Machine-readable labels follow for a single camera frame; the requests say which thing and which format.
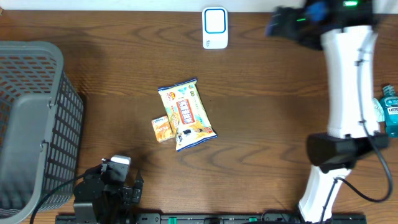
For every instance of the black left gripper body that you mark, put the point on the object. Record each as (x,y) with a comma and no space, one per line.
(125,196)

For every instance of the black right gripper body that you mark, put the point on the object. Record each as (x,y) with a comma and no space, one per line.
(300,27)

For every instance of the orange small carton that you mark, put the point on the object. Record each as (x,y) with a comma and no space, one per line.
(162,129)

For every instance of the yellow snack bag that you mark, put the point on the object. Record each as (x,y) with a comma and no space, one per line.
(186,113)

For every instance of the light green packet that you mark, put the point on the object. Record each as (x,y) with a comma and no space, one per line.
(379,112)

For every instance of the blue mouthwash bottle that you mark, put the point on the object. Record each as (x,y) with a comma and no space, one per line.
(389,104)

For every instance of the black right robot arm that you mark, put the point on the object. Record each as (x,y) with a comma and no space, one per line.
(346,32)

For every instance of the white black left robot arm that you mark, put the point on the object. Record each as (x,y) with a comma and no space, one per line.
(103,196)

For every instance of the grey plastic shopping basket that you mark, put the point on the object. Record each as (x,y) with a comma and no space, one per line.
(41,125)

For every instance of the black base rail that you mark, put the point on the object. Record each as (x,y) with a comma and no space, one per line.
(156,218)

